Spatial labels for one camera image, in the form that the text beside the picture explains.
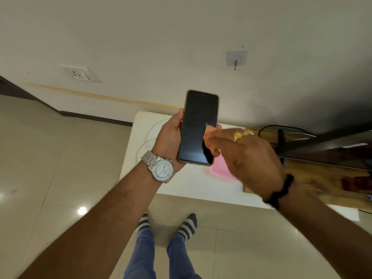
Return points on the person's left hand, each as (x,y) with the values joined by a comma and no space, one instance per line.
(168,140)

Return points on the person's right hand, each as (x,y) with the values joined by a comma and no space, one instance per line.
(252,159)

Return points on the person's right fingers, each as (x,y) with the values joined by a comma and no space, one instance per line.
(216,139)

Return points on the person's left thumb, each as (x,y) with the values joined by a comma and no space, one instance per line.
(178,119)

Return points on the black smartphone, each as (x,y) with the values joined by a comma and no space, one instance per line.
(197,124)

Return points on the person's left forearm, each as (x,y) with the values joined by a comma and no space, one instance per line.
(101,223)

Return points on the person's right forearm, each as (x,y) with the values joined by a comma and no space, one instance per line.
(325,229)

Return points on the pink plastic lid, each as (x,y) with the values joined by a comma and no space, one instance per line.
(221,169)

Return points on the silver metal wristwatch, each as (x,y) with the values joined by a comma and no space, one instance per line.
(162,169)

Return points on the dark skirting board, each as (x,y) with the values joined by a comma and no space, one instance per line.
(96,118)

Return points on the striped grey sock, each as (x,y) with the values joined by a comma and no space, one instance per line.
(144,223)
(188,226)

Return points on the wooden board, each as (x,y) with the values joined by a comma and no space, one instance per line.
(319,183)

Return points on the black monitor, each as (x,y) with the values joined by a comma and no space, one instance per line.
(334,151)

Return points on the blue jeans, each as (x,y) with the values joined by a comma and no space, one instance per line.
(139,258)

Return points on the clear adhesive wall hook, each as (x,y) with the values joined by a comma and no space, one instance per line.
(236,57)

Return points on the white wall socket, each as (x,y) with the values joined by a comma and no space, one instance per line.
(79,73)

